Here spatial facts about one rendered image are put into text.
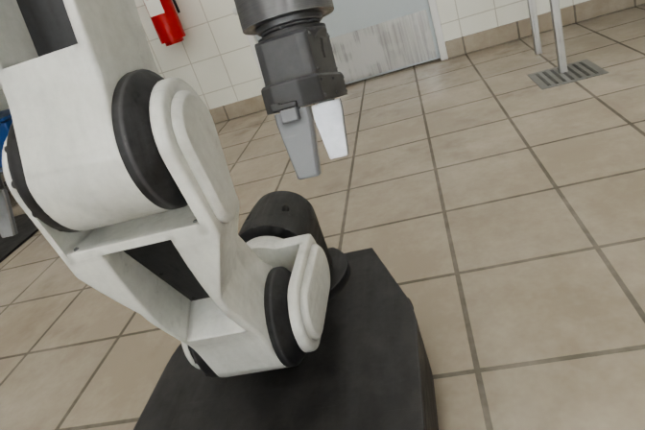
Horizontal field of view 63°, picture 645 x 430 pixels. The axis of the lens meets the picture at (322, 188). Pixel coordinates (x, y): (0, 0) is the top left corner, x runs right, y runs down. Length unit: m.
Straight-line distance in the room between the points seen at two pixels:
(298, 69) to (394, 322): 0.53
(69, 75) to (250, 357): 0.43
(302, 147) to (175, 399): 0.59
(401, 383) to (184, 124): 0.48
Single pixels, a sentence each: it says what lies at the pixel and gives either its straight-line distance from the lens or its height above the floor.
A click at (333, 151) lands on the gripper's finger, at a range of 0.56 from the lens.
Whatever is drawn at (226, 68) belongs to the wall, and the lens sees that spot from 3.34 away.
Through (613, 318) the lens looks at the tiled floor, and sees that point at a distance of 1.10.
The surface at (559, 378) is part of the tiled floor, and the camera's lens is 1.00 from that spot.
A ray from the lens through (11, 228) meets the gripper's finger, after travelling 0.78.
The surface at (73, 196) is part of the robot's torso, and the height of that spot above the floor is 0.60.
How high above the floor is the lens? 0.72
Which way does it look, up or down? 23 degrees down
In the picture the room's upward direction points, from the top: 19 degrees counter-clockwise
